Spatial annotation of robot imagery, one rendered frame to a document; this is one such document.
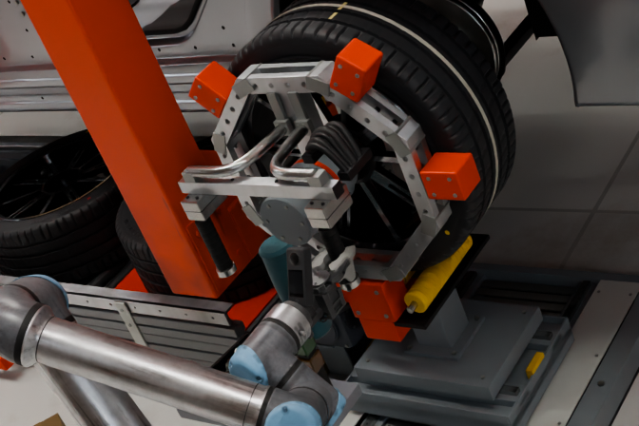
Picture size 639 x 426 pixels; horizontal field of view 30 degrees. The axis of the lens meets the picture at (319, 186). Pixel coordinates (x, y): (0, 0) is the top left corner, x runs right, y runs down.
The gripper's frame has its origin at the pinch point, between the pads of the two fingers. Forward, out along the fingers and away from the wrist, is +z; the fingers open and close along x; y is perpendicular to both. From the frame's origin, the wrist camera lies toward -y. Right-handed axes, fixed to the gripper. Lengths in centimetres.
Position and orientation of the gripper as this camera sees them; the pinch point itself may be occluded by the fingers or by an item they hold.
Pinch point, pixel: (342, 246)
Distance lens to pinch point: 240.5
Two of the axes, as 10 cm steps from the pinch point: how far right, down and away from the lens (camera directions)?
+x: 7.8, 0.3, -6.2
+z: 5.2, -5.8, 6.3
